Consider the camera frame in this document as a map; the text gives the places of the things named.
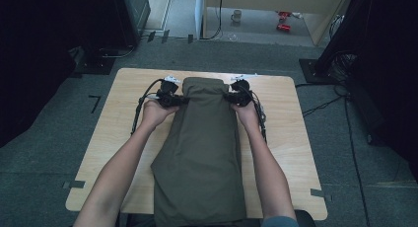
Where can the olive green pants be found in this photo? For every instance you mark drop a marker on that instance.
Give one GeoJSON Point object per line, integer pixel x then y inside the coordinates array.
{"type": "Point", "coordinates": [200, 148]}

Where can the black stand base with tube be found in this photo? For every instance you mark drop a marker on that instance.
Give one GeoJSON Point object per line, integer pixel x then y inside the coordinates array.
{"type": "Point", "coordinates": [98, 64]}

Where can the large red toy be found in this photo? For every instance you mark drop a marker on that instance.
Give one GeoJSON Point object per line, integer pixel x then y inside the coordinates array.
{"type": "Point", "coordinates": [283, 27]}

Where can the grey-blue sleeve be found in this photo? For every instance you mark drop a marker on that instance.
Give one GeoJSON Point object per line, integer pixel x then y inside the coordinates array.
{"type": "Point", "coordinates": [279, 222]}

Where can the black square stand base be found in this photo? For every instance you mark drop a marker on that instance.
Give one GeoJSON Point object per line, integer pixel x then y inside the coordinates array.
{"type": "Point", "coordinates": [312, 70]}

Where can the white panel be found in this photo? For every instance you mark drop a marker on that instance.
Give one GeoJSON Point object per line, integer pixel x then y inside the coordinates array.
{"type": "Point", "coordinates": [199, 13]}

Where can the person's right hand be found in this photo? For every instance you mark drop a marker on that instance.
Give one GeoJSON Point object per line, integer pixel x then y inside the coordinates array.
{"type": "Point", "coordinates": [246, 113]}

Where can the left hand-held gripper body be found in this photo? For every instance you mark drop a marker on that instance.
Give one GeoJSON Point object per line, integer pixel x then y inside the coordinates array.
{"type": "Point", "coordinates": [167, 93]}

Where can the grey mug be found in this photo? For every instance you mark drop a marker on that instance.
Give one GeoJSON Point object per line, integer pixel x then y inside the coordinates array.
{"type": "Point", "coordinates": [236, 15]}

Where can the black curtain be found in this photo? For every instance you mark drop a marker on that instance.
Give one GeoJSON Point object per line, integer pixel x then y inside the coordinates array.
{"type": "Point", "coordinates": [39, 56]}
{"type": "Point", "coordinates": [387, 72]}

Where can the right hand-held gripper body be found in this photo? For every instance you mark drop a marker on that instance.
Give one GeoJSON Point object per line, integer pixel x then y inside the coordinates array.
{"type": "Point", "coordinates": [241, 92]}

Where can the small red toy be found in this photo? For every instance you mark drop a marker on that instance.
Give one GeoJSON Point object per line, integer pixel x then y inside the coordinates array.
{"type": "Point", "coordinates": [284, 14]}

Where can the person's left hand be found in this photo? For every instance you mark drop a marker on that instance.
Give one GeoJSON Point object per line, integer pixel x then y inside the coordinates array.
{"type": "Point", "coordinates": [156, 113]}

